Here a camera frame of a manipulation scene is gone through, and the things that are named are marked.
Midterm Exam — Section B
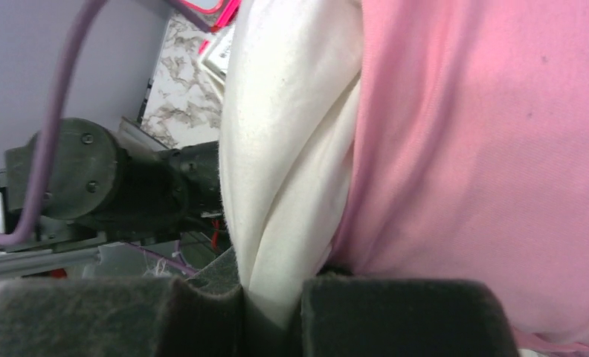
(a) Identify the pink floral pillowcase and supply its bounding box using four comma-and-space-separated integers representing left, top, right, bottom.
329, 1, 589, 352

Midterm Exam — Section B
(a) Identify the pink framed whiteboard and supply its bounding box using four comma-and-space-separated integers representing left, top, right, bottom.
181, 0, 241, 33

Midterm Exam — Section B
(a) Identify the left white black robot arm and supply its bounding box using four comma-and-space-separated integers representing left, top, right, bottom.
0, 118, 226, 255

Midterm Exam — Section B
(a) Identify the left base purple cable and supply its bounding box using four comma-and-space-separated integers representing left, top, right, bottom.
124, 240, 199, 278

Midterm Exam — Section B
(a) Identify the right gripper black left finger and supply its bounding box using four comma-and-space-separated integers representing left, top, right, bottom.
0, 250, 242, 356

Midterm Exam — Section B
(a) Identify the white pillow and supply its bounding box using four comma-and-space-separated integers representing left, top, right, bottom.
219, 1, 363, 329

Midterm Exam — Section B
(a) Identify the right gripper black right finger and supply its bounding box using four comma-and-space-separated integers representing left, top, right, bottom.
301, 276, 518, 356

